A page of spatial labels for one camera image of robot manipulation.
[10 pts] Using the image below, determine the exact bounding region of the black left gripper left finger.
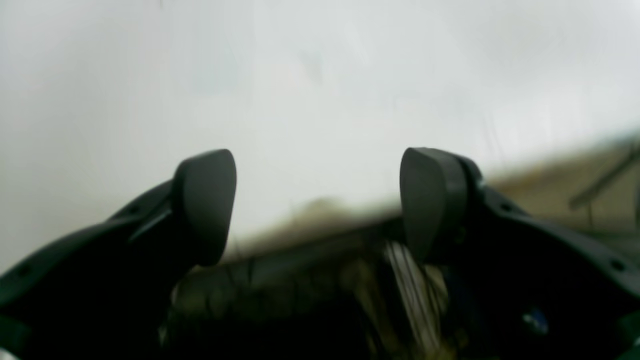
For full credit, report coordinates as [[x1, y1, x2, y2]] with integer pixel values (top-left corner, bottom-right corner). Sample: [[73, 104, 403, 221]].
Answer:
[[1, 149, 237, 360]]

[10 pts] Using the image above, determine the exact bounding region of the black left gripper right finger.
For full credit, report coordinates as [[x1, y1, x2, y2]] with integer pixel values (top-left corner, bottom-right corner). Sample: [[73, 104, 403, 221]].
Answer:
[[399, 147, 639, 360]]

